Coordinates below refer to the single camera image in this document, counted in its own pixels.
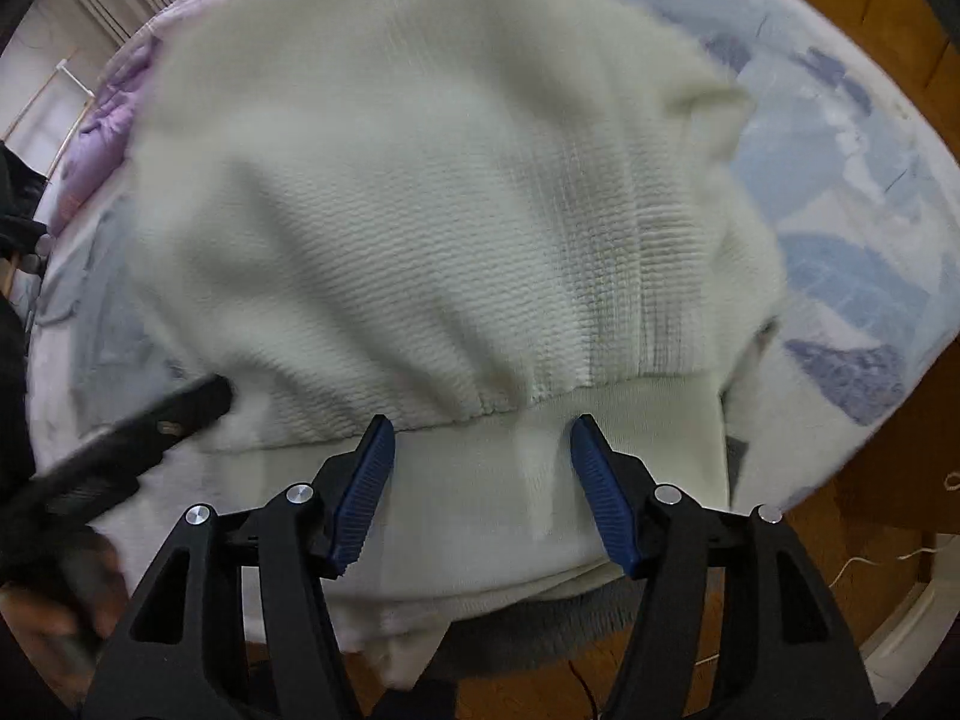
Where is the purple floral quilt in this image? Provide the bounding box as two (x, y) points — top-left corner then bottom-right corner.
(58, 0), (316, 233)

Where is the bed with floral sheet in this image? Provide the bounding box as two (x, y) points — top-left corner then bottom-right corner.
(26, 0), (955, 661)

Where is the grey hooded garment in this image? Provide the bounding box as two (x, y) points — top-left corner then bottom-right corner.
(431, 577), (647, 681)

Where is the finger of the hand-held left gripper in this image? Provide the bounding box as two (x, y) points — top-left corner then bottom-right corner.
(45, 373), (235, 496)

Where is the white cable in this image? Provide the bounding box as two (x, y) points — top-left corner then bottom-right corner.
(825, 546), (940, 587)

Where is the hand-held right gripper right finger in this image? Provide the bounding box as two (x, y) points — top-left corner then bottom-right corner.
(570, 415), (878, 720)

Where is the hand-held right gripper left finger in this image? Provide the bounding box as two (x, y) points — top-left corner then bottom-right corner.
(82, 415), (396, 720)

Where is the white snap-button jacket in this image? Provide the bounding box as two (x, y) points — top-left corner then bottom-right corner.
(124, 0), (788, 691)

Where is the person's left hand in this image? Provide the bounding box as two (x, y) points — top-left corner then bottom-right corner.
(0, 529), (128, 665)

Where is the wooden rail rack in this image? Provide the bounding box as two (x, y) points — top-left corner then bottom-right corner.
(13, 45), (100, 182)

